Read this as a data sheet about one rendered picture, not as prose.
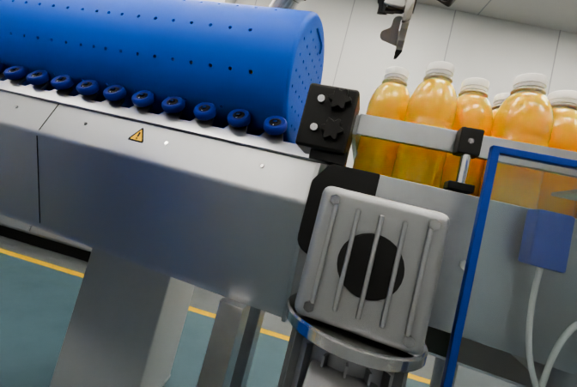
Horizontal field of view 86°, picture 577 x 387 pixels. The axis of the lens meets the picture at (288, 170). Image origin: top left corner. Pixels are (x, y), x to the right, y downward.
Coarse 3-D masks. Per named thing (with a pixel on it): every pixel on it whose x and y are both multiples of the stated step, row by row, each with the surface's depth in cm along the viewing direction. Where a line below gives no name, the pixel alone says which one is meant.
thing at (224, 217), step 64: (0, 128) 68; (64, 128) 65; (128, 128) 62; (0, 192) 72; (64, 192) 66; (128, 192) 61; (192, 192) 56; (256, 192) 53; (128, 256) 64; (192, 256) 59; (256, 256) 55
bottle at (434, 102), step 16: (432, 80) 45; (448, 80) 46; (416, 96) 46; (432, 96) 44; (448, 96) 44; (416, 112) 45; (432, 112) 44; (448, 112) 44; (448, 128) 44; (400, 144) 46; (400, 160) 45; (416, 160) 43; (432, 160) 43; (400, 176) 44; (416, 176) 43; (432, 176) 43
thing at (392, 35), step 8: (400, 16) 72; (392, 24) 73; (408, 24) 71; (384, 32) 74; (392, 32) 73; (400, 32) 72; (384, 40) 75; (392, 40) 74; (400, 40) 73; (400, 48) 73
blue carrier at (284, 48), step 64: (0, 0) 74; (64, 0) 70; (128, 0) 67; (192, 0) 67; (64, 64) 70; (128, 64) 65; (192, 64) 60; (256, 64) 56; (320, 64) 75; (256, 128) 64
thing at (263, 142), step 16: (16, 80) 75; (32, 96) 70; (48, 96) 69; (64, 96) 69; (80, 96) 69; (96, 96) 70; (112, 112) 64; (128, 112) 64; (144, 112) 64; (176, 128) 60; (192, 128) 60; (208, 128) 60; (224, 128) 60; (240, 128) 59; (240, 144) 57; (256, 144) 56; (272, 144) 56; (288, 144) 56
